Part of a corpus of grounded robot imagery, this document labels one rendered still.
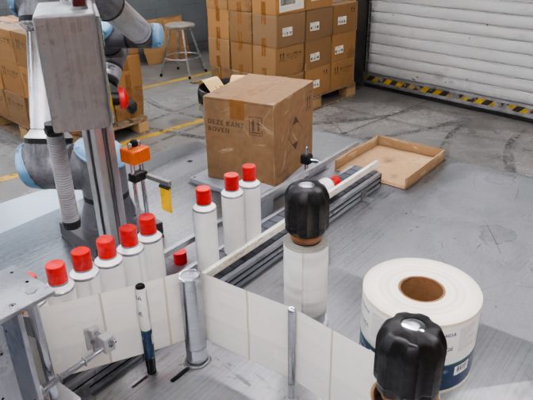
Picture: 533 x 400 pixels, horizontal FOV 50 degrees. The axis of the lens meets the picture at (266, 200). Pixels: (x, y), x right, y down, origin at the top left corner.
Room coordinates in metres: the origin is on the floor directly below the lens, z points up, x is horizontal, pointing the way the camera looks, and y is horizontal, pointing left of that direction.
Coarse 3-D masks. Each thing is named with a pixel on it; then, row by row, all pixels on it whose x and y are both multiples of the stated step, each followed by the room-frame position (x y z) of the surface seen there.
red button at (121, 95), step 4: (120, 88) 0.98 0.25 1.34; (124, 88) 0.98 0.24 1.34; (120, 92) 0.97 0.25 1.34; (124, 92) 0.97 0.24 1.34; (112, 96) 0.97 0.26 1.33; (116, 96) 0.97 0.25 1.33; (120, 96) 0.96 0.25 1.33; (124, 96) 0.96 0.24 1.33; (112, 100) 0.97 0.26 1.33; (116, 100) 0.97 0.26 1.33; (120, 100) 0.96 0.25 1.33; (124, 100) 0.96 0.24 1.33; (128, 100) 0.98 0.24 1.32; (116, 104) 0.97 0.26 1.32; (120, 104) 0.96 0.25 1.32; (124, 104) 0.96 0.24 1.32; (124, 108) 0.97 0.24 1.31
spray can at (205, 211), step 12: (204, 192) 1.10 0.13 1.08; (204, 204) 1.10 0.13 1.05; (204, 216) 1.09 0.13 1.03; (216, 216) 1.11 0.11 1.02; (204, 228) 1.09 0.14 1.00; (216, 228) 1.11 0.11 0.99; (204, 240) 1.09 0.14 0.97; (216, 240) 1.11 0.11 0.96; (204, 252) 1.09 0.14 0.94; (216, 252) 1.10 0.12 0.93; (204, 264) 1.09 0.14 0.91
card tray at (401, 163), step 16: (368, 144) 1.96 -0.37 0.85; (384, 144) 2.00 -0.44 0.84; (400, 144) 1.96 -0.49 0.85; (416, 144) 1.92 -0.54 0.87; (336, 160) 1.79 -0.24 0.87; (352, 160) 1.86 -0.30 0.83; (368, 160) 1.86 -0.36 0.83; (384, 160) 1.85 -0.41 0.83; (400, 160) 1.85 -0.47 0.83; (416, 160) 1.85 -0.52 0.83; (432, 160) 1.77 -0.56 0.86; (384, 176) 1.72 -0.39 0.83; (400, 176) 1.72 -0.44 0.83; (416, 176) 1.68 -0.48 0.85
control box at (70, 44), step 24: (48, 24) 0.92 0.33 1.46; (72, 24) 0.93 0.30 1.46; (96, 24) 0.94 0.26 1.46; (48, 48) 0.92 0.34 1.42; (72, 48) 0.93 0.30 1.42; (96, 48) 0.94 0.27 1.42; (48, 72) 0.92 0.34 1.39; (72, 72) 0.93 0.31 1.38; (96, 72) 0.94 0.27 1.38; (48, 96) 0.91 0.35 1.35; (72, 96) 0.92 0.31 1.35; (96, 96) 0.94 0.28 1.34; (72, 120) 0.92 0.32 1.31; (96, 120) 0.93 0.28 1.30
